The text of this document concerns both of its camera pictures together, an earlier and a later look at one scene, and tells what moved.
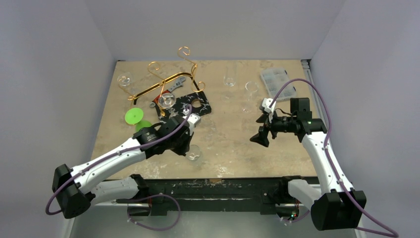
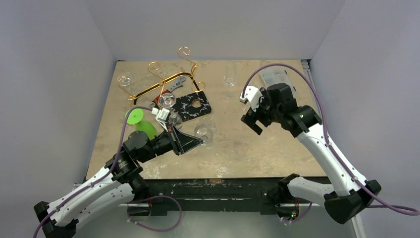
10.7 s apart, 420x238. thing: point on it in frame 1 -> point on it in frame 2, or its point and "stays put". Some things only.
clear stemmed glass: x=168 y=101 stays put
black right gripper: x=267 y=128 -> x=257 y=116
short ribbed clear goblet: x=193 y=155 -> x=204 y=132
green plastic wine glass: x=133 y=116 stays put
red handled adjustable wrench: x=155 y=102 stays put
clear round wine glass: x=125 y=79 stays put
